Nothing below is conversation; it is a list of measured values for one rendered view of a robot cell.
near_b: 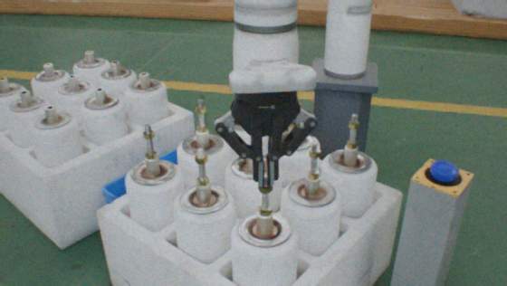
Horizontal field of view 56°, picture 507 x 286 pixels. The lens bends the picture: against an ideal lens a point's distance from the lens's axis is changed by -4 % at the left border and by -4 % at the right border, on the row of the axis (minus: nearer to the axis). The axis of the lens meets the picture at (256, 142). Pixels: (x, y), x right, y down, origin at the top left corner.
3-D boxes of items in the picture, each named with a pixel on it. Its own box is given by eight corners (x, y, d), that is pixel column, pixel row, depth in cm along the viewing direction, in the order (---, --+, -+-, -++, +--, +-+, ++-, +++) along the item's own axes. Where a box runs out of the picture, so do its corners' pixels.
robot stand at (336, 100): (308, 166, 131) (314, 58, 116) (363, 171, 129) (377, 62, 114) (301, 198, 119) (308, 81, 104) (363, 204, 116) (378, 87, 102)
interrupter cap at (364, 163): (320, 166, 85) (320, 162, 85) (341, 147, 90) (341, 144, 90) (358, 180, 81) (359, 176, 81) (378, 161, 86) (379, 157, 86)
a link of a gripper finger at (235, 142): (218, 113, 62) (252, 141, 64) (208, 122, 62) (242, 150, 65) (220, 123, 59) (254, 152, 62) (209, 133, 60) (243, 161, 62)
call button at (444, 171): (435, 168, 73) (436, 157, 72) (460, 177, 71) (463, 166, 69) (424, 180, 70) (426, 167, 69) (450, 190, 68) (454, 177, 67)
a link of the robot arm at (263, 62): (230, 96, 51) (228, 37, 48) (224, 58, 61) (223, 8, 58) (318, 91, 52) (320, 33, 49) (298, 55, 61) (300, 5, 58)
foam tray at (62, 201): (111, 128, 150) (103, 72, 141) (198, 176, 127) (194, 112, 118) (-13, 181, 125) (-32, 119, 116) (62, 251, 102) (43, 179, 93)
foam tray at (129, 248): (243, 194, 120) (241, 128, 111) (389, 264, 99) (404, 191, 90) (111, 284, 94) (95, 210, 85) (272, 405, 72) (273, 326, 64)
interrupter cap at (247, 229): (253, 209, 74) (253, 205, 74) (300, 224, 71) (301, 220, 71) (227, 238, 68) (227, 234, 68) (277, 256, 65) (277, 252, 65)
